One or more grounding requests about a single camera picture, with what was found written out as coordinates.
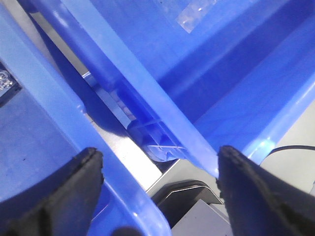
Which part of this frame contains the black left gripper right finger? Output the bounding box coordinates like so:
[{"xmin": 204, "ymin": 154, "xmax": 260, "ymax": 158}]
[{"xmin": 217, "ymin": 146, "xmax": 315, "ymax": 236}]

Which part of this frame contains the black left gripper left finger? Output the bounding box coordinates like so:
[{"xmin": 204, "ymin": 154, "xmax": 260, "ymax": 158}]
[{"xmin": 0, "ymin": 147, "xmax": 103, "ymax": 236}]

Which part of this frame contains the yellow push button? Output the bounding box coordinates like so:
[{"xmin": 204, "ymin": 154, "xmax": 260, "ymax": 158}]
[{"xmin": 0, "ymin": 63, "xmax": 22, "ymax": 107}]

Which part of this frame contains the grey machine base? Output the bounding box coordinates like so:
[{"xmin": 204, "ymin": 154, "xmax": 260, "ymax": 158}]
[{"xmin": 150, "ymin": 180, "xmax": 234, "ymax": 236}]

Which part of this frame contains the left blue plastic bin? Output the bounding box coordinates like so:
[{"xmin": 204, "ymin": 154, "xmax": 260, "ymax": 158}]
[{"xmin": 0, "ymin": 0, "xmax": 171, "ymax": 236}]

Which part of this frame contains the blue plastic bin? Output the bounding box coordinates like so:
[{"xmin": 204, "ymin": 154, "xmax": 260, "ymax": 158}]
[
  {"xmin": 21, "ymin": 0, "xmax": 315, "ymax": 177},
  {"xmin": 0, "ymin": 0, "xmax": 171, "ymax": 236}
]

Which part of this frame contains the steel centre divider bar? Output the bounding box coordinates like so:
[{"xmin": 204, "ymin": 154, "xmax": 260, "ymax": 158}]
[{"xmin": 4, "ymin": 0, "xmax": 163, "ymax": 192}]

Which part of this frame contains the right blue plastic bin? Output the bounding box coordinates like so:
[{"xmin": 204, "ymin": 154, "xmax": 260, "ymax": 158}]
[{"xmin": 21, "ymin": 0, "xmax": 315, "ymax": 177}]

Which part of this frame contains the clear tape label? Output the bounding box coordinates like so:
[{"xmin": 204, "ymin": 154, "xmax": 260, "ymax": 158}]
[{"xmin": 176, "ymin": 0, "xmax": 221, "ymax": 33}]

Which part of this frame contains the black cable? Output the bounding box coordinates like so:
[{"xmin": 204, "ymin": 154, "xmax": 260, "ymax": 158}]
[{"xmin": 268, "ymin": 145, "xmax": 315, "ymax": 155}]

